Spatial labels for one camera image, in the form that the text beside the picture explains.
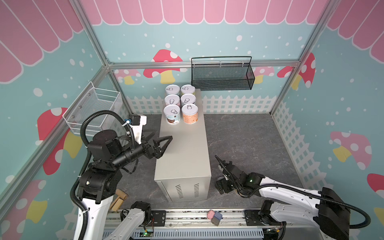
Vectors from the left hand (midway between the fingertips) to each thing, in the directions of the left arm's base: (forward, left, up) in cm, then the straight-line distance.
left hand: (164, 138), depth 56 cm
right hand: (-4, -25, -37) cm, 45 cm away
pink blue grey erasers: (-20, -22, -40) cm, 50 cm away
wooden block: (-14, +29, -41) cm, 52 cm away
